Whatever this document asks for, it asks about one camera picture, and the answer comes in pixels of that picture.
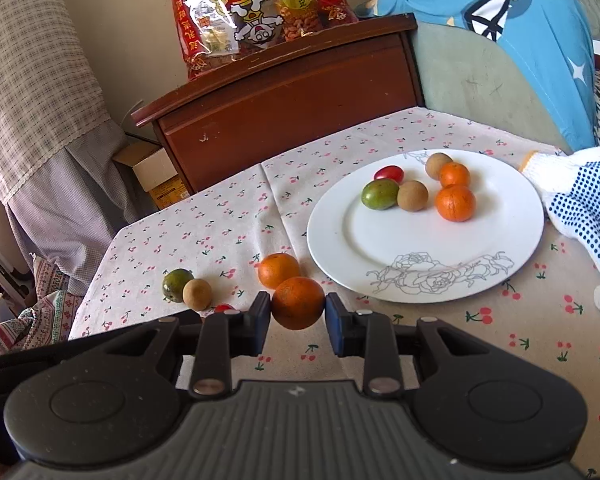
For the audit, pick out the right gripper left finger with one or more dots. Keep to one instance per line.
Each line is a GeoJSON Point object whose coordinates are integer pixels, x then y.
{"type": "Point", "coordinates": [257, 320]}

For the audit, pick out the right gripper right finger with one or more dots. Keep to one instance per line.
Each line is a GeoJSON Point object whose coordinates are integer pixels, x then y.
{"type": "Point", "coordinates": [338, 325]}

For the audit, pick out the red cherry tomato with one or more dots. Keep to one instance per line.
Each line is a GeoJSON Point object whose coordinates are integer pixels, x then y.
{"type": "Point", "coordinates": [223, 307]}
{"type": "Point", "coordinates": [391, 172]}

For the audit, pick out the large front orange mandarin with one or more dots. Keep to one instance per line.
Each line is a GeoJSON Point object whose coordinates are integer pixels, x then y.
{"type": "Point", "coordinates": [298, 303]}

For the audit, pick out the large green round fruit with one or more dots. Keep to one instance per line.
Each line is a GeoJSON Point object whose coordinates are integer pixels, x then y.
{"type": "Point", "coordinates": [173, 284]}

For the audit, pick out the small green fruit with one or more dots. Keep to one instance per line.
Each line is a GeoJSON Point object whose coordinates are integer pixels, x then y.
{"type": "Point", "coordinates": [380, 194]}

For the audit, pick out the brown longan fruit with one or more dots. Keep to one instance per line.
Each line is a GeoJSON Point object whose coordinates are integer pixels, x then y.
{"type": "Point", "coordinates": [413, 196]}
{"type": "Point", "coordinates": [435, 163]}

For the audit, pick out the brown kiwi fruit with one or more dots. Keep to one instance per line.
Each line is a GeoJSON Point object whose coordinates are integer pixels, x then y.
{"type": "Point", "coordinates": [197, 294]}

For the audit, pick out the white floral plate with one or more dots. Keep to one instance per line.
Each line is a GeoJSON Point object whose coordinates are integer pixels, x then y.
{"type": "Point", "coordinates": [419, 257]}

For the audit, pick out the cherry print tablecloth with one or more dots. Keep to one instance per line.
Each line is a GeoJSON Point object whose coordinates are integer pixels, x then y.
{"type": "Point", "coordinates": [544, 313]}

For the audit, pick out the striped patterned blanket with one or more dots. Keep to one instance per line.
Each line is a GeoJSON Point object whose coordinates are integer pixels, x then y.
{"type": "Point", "coordinates": [49, 320]}

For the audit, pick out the open cardboard box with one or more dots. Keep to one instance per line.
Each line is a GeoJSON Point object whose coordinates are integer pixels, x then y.
{"type": "Point", "coordinates": [154, 171]}

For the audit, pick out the dark wooden cabinet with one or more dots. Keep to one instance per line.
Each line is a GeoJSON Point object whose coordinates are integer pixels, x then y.
{"type": "Point", "coordinates": [266, 103]}

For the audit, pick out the grey checked curtain cover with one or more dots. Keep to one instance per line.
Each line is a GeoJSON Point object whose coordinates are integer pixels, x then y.
{"type": "Point", "coordinates": [64, 196]}

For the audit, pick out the white blue dotted glove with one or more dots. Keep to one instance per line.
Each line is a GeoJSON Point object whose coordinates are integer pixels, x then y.
{"type": "Point", "coordinates": [569, 187]}

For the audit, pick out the green sofa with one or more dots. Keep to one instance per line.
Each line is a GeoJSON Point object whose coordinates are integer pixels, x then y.
{"type": "Point", "coordinates": [470, 75]}

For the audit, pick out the red snack bag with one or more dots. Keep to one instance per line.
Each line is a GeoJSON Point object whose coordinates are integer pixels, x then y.
{"type": "Point", "coordinates": [213, 33]}

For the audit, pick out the blue printed cloth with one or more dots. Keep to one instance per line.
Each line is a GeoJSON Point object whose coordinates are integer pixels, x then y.
{"type": "Point", "coordinates": [520, 25]}

